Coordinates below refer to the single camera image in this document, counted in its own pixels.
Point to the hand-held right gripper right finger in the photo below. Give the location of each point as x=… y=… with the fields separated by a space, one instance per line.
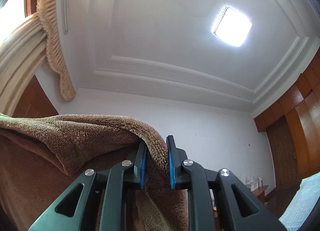
x=171 y=168

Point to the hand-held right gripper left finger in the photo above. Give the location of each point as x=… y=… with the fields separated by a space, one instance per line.
x=142 y=168

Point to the brown fleece sweater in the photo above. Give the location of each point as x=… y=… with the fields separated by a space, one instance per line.
x=50 y=151

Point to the clear containers on desk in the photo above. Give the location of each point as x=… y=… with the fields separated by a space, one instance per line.
x=253 y=183

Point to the wooden desk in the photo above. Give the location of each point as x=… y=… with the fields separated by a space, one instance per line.
x=260 y=193

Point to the light blue pillow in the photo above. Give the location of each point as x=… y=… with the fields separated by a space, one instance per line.
x=303 y=203

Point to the beige fringed curtain valance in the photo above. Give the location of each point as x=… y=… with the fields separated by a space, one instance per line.
x=56 y=53

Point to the wooden wardrobe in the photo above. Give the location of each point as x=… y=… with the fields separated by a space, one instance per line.
x=302 y=106

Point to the square ceiling lamp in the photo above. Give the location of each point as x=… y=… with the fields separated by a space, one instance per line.
x=231 y=26

